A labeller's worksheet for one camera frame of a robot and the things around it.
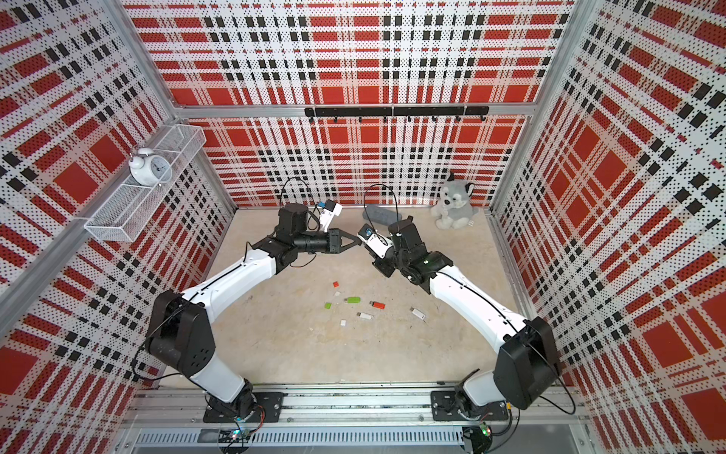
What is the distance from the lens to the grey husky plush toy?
1.03 meters

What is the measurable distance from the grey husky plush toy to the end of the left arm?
0.43m

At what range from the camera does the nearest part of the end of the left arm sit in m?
0.72

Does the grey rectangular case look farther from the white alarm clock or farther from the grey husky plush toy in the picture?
the white alarm clock

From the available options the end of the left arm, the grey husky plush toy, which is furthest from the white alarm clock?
the grey husky plush toy

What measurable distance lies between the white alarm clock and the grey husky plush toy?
34.7 inches

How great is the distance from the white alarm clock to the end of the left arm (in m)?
0.45

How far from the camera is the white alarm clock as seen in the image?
0.70 meters

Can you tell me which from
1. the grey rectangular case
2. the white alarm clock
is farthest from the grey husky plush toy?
the white alarm clock
